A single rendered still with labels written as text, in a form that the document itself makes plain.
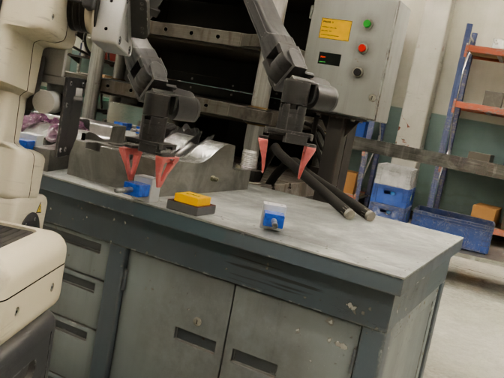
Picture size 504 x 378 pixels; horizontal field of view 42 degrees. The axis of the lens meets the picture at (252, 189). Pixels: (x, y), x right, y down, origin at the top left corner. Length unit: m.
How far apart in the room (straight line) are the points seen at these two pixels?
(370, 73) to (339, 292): 1.07
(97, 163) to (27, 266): 0.74
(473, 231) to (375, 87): 3.06
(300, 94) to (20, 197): 0.59
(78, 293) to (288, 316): 0.57
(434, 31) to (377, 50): 5.72
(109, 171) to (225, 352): 0.51
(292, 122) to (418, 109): 6.53
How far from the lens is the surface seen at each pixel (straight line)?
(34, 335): 1.03
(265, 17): 1.49
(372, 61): 2.23
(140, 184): 1.45
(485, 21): 8.20
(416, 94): 7.88
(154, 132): 1.44
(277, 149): 2.10
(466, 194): 8.08
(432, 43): 7.92
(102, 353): 1.66
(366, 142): 5.01
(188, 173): 1.65
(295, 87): 1.36
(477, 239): 5.17
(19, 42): 1.23
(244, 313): 1.43
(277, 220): 1.36
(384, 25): 2.24
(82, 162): 1.66
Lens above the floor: 1.07
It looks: 8 degrees down
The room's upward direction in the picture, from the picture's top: 11 degrees clockwise
